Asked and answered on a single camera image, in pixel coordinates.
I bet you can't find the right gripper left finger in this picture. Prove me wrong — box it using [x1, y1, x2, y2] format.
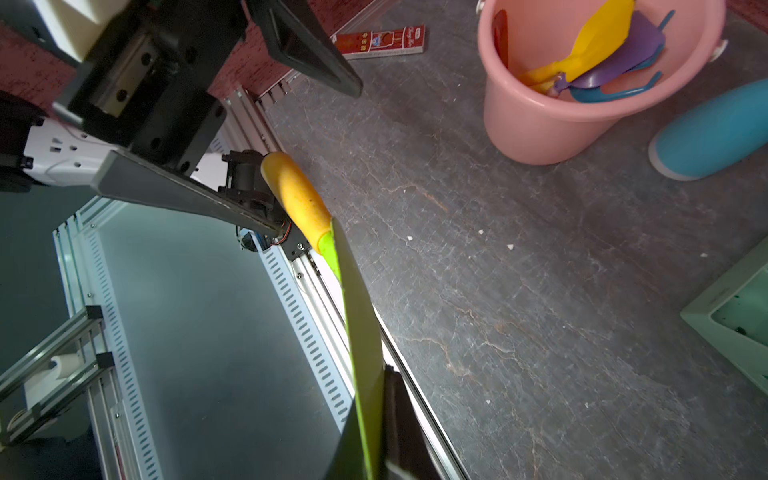
[323, 419, 366, 480]

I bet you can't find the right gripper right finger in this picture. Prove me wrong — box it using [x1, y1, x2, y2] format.
[382, 365, 441, 480]

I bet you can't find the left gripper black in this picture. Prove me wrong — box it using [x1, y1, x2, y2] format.
[53, 0, 363, 236]

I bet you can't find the green trowel yellow handle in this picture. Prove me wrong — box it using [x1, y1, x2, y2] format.
[261, 152, 385, 479]

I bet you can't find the yellow plastic scoop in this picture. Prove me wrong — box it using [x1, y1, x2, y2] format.
[518, 0, 635, 87]

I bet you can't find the purple shovel pink handle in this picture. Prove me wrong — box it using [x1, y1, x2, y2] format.
[545, 10, 676, 103]

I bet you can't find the teal pink spray bottle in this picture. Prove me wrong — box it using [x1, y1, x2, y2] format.
[648, 79, 767, 181]

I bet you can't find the red shovel wooden handle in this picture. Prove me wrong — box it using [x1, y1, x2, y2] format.
[492, 9, 509, 68]

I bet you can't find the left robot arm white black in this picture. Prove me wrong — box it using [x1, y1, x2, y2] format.
[1, 1, 363, 237]

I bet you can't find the red flat box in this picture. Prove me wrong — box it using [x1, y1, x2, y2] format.
[331, 25, 427, 59]

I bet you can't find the pink plastic bucket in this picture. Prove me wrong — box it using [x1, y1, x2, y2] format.
[478, 1, 726, 165]

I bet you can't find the green mesh file organizer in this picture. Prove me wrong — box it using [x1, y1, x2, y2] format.
[680, 240, 767, 392]

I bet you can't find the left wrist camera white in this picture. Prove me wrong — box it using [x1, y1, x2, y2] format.
[33, 0, 130, 62]

